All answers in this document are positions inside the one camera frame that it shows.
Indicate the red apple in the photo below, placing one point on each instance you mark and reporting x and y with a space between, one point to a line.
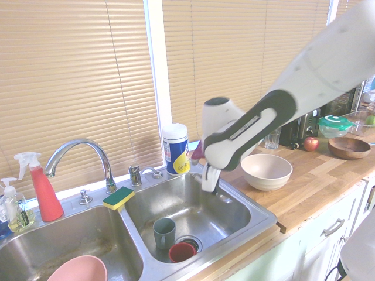
310 143

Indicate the beige plastic bowl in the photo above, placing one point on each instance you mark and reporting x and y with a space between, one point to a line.
265 172

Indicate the chrome sink cap knob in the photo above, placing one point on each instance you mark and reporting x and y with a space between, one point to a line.
85 196

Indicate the clear soap pump bottle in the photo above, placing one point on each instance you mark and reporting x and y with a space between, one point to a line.
16 210

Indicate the white wipes canister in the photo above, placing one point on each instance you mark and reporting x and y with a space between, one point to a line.
175 150

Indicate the green apple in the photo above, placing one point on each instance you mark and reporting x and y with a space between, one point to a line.
370 120

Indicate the chrome kitchen faucet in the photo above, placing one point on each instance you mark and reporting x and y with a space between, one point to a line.
88 152

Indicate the grey-green plastic mug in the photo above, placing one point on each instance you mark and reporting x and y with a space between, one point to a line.
164 232

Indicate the yellow green sponge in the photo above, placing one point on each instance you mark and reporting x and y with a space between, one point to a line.
118 198

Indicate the black silver toaster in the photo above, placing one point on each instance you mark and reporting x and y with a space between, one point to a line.
299 128

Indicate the red spray bottle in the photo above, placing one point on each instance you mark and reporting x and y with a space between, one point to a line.
44 190

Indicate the chrome sink sprayer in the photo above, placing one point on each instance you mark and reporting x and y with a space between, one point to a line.
135 175

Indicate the white window frame post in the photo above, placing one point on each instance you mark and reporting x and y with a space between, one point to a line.
159 73

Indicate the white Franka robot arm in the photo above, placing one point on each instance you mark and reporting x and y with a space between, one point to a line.
307 73

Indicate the metal sink drain strainer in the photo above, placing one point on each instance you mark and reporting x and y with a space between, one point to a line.
194 240

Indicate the green lidded food container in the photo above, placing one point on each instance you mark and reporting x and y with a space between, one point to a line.
334 126

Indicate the pale green kitchen cabinet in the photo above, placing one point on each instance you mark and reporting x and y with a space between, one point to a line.
307 251

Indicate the brown wooden bowl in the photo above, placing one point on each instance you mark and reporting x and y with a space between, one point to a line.
349 147

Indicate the clear glass bowl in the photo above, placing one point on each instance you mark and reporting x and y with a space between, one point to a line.
361 124

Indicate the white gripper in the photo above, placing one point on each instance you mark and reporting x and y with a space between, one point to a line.
210 177

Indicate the stainless steel double sink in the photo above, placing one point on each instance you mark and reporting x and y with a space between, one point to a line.
205 213

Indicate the red plastic mug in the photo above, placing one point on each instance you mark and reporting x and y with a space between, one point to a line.
181 251

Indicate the pink plastic bowl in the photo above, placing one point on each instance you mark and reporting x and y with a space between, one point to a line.
79 269

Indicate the clear drinking glass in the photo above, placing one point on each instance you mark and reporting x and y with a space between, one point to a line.
272 138

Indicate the beige window blind wide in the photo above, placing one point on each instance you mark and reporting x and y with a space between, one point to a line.
73 82

